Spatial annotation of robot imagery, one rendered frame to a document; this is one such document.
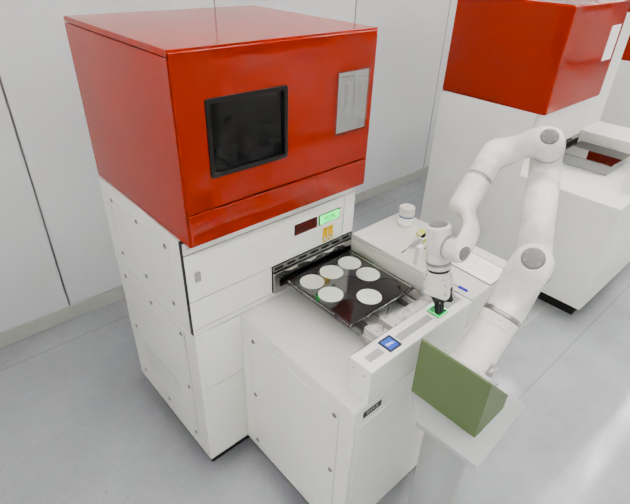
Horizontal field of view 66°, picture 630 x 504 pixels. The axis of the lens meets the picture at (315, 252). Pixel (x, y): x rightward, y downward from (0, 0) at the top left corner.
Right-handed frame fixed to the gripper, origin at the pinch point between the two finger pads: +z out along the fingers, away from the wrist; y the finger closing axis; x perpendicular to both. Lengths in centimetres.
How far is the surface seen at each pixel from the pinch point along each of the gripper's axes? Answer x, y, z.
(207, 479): -70, -75, 84
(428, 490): -25, 13, 59
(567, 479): 55, 30, 107
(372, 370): -38.9, 3.2, 3.0
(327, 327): -24.6, -33.3, 9.4
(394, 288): 5.7, -25.3, 3.0
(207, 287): -59, -56, -15
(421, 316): -6.6, -2.8, 1.6
